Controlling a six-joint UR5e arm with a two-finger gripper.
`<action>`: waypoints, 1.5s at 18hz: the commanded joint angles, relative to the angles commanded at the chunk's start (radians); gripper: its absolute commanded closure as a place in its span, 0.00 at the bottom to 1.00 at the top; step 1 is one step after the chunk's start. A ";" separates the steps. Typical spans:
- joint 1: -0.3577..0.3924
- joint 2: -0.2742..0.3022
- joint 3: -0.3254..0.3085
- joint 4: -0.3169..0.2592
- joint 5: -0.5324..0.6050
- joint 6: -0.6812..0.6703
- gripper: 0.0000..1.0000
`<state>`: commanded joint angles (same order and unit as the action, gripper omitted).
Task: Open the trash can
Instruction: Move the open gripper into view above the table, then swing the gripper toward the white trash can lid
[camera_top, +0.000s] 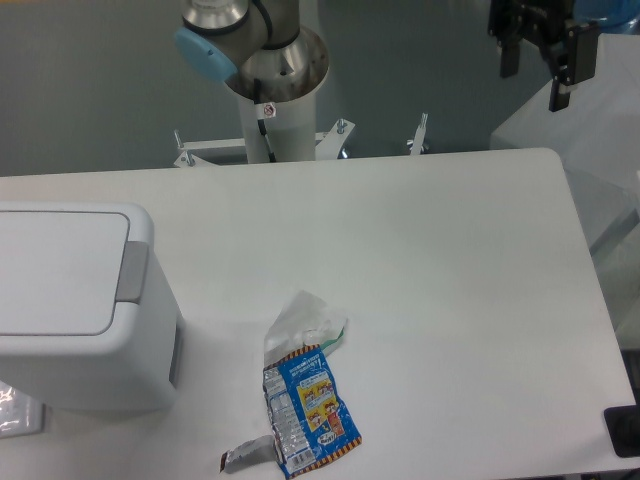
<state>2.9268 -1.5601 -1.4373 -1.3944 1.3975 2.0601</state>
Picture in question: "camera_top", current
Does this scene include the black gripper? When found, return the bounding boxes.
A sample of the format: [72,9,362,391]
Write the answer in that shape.
[487,0,599,112]

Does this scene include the white trash can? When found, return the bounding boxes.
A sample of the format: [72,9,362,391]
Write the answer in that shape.
[1,201,185,412]

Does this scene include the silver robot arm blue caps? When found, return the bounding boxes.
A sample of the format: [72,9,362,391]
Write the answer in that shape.
[174,1,600,112]

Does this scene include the blue plastic bag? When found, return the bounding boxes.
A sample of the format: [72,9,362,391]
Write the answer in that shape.
[574,0,639,34]

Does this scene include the white side table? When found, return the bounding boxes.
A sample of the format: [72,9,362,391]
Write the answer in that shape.
[490,34,639,245]

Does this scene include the silver levelling foot bolt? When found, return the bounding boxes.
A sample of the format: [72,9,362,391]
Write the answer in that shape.
[406,112,429,156]

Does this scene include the clear white plastic wrapper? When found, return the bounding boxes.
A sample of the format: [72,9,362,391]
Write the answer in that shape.
[264,290,349,367]

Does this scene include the black device at edge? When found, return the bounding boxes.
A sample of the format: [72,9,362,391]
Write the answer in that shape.
[604,405,639,458]

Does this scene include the blue snack wrapper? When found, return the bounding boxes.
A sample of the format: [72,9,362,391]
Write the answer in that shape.
[262,345,362,479]

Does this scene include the small silver brown wrapper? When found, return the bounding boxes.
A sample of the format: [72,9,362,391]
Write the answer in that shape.
[219,435,277,474]

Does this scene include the clear plastic sheet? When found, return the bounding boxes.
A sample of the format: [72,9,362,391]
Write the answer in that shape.
[0,382,45,439]

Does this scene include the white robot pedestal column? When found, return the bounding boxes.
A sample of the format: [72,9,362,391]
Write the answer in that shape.
[234,88,317,164]

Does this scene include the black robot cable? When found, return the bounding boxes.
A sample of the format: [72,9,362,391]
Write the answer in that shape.
[252,78,278,164]

